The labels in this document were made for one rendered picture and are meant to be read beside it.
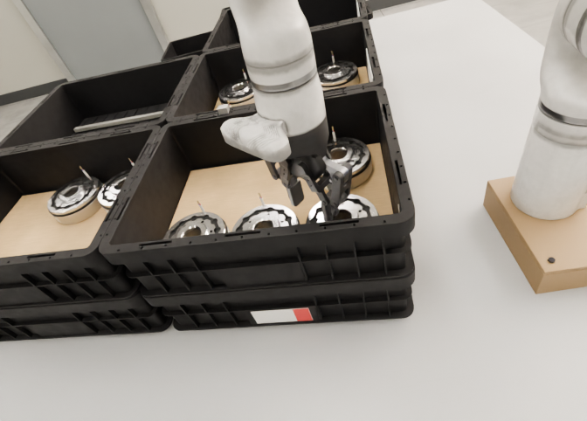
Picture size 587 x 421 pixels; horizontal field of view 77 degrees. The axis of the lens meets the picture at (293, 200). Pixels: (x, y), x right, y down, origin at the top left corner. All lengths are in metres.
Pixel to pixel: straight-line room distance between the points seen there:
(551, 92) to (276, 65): 0.35
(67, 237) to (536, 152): 0.77
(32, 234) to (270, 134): 0.59
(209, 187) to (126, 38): 3.31
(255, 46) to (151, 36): 3.51
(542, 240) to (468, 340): 0.18
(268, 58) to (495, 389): 0.48
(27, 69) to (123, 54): 0.96
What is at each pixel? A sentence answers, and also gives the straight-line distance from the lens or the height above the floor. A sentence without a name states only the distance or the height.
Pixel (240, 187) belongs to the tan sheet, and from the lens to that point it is 0.67.
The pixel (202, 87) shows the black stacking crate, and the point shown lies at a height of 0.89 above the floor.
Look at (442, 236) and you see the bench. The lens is 0.70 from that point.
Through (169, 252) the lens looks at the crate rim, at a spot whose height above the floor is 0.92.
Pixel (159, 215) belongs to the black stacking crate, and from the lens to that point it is 0.65.
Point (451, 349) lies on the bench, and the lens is 0.60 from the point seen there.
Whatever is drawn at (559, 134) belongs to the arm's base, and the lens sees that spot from 0.58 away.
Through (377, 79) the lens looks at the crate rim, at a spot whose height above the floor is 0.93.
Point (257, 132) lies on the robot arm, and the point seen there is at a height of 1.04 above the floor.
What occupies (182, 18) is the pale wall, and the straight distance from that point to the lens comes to 3.77.
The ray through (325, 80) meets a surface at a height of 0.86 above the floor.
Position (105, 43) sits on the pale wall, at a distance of 4.03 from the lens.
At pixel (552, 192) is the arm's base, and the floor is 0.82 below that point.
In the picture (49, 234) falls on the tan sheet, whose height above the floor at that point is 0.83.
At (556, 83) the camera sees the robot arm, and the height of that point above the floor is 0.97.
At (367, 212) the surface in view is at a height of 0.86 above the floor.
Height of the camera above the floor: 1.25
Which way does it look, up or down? 43 degrees down
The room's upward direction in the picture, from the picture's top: 18 degrees counter-clockwise
